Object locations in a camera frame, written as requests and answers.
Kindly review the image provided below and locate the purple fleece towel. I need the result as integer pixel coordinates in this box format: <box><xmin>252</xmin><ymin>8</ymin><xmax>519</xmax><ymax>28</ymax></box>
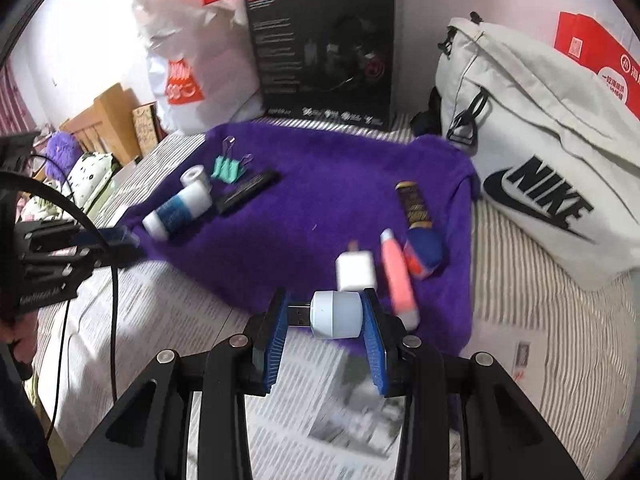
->
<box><xmin>117</xmin><ymin>120</ymin><xmax>481</xmax><ymax>357</ymax></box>

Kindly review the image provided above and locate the white glue stick blue label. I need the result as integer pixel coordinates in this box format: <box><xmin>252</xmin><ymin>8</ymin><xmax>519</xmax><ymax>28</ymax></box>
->
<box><xmin>142</xmin><ymin>182</ymin><xmax>214</xmax><ymax>239</ymax></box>

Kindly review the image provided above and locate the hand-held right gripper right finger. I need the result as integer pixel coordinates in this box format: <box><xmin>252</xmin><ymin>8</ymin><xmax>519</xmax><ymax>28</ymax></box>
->
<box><xmin>361</xmin><ymin>287</ymin><xmax>586</xmax><ymax>480</ymax></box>

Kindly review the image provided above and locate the white bag black logo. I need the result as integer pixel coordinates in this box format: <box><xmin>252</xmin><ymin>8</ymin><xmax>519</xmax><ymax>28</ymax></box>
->
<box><xmin>434</xmin><ymin>11</ymin><xmax>640</xmax><ymax>292</ymax></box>

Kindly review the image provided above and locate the white usb adapter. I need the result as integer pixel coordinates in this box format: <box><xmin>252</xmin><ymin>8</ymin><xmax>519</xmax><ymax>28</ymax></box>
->
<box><xmin>287</xmin><ymin>290</ymin><xmax>365</xmax><ymax>341</ymax></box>

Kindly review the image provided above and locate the black headphone box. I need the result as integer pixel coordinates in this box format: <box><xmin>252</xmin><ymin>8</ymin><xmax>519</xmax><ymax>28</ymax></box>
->
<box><xmin>243</xmin><ymin>0</ymin><xmax>398</xmax><ymax>131</ymax></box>

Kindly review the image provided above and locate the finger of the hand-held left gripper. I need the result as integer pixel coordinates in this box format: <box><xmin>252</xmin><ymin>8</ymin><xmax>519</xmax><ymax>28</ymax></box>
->
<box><xmin>17</xmin><ymin>220</ymin><xmax>140</xmax><ymax>253</ymax></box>
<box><xmin>30</xmin><ymin>246</ymin><xmax>147</xmax><ymax>276</ymax></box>

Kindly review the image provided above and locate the pink highlighter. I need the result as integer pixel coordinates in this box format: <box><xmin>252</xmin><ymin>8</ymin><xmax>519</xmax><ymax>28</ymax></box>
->
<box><xmin>380</xmin><ymin>229</ymin><xmax>421</xmax><ymax>332</ymax></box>

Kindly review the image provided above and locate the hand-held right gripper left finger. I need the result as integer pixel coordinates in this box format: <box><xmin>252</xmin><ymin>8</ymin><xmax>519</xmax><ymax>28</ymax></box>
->
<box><xmin>60</xmin><ymin>287</ymin><xmax>291</xmax><ymax>480</ymax></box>

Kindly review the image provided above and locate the red and white cardboard box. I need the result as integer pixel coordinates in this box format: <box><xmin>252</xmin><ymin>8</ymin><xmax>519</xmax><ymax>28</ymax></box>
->
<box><xmin>554</xmin><ymin>10</ymin><xmax>640</xmax><ymax>121</ymax></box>

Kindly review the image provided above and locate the pink patterned curtain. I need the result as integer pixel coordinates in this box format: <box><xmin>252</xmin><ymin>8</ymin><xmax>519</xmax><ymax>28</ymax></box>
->
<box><xmin>0</xmin><ymin>60</ymin><xmax>37</xmax><ymax>136</ymax></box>

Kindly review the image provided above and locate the white charger plug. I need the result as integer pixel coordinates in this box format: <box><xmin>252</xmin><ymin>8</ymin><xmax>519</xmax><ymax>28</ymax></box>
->
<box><xmin>336</xmin><ymin>241</ymin><xmax>382</xmax><ymax>292</ymax></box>

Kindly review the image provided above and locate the white dotted pillow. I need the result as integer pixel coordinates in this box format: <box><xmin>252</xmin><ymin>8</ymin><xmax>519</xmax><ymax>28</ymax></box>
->
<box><xmin>65</xmin><ymin>152</ymin><xmax>119</xmax><ymax>207</ymax></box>

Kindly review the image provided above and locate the brown cylindrical tube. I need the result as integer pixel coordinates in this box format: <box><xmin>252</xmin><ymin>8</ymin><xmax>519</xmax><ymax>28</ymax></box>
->
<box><xmin>395</xmin><ymin>181</ymin><xmax>434</xmax><ymax>233</ymax></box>

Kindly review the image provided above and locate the white plastic bag red print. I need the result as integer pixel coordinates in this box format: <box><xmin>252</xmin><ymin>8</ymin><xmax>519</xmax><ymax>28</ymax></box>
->
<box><xmin>132</xmin><ymin>0</ymin><xmax>266</xmax><ymax>136</ymax></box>

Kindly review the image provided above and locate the person's dark clothing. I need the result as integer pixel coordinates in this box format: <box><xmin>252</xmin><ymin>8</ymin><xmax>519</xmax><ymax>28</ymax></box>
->
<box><xmin>0</xmin><ymin>342</ymin><xmax>57</xmax><ymax>480</ymax></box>

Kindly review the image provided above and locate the person's left hand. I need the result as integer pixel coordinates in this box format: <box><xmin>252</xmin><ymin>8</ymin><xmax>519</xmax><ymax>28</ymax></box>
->
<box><xmin>0</xmin><ymin>316</ymin><xmax>38</xmax><ymax>378</ymax></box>

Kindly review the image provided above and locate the wooden headboard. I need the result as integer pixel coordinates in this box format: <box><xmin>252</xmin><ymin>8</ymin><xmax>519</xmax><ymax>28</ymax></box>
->
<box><xmin>60</xmin><ymin>82</ymin><xmax>143</xmax><ymax>166</ymax></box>

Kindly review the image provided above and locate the black bar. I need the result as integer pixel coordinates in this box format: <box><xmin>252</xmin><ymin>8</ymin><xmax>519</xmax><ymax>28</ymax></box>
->
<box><xmin>215</xmin><ymin>170</ymin><xmax>281</xmax><ymax>217</ymax></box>

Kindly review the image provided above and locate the blue and orange eraser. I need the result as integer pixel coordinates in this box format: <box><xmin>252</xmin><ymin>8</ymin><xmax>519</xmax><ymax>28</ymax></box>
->
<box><xmin>402</xmin><ymin>225</ymin><xmax>445</xmax><ymax>281</ymax></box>

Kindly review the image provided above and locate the patterned brown box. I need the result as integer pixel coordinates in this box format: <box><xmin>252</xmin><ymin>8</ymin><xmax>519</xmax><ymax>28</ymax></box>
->
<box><xmin>131</xmin><ymin>101</ymin><xmax>169</xmax><ymax>157</ymax></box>

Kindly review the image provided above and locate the purple plush toy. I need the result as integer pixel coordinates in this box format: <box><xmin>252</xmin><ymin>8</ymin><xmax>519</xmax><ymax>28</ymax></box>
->
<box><xmin>45</xmin><ymin>130</ymin><xmax>83</xmax><ymax>181</ymax></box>

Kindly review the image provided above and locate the black cable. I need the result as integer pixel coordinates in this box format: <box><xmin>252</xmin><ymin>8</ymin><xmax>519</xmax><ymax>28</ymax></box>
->
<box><xmin>0</xmin><ymin>152</ymin><xmax>122</xmax><ymax>403</ymax></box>

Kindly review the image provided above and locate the newspaper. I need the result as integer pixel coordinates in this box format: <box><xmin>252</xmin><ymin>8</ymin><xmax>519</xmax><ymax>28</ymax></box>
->
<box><xmin>35</xmin><ymin>257</ymin><xmax>416</xmax><ymax>480</ymax></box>

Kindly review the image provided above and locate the teal binder clip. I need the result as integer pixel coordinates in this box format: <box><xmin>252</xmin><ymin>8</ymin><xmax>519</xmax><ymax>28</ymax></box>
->
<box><xmin>209</xmin><ymin>136</ymin><xmax>237</xmax><ymax>182</ymax></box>
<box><xmin>226</xmin><ymin>154</ymin><xmax>256</xmax><ymax>184</ymax></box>

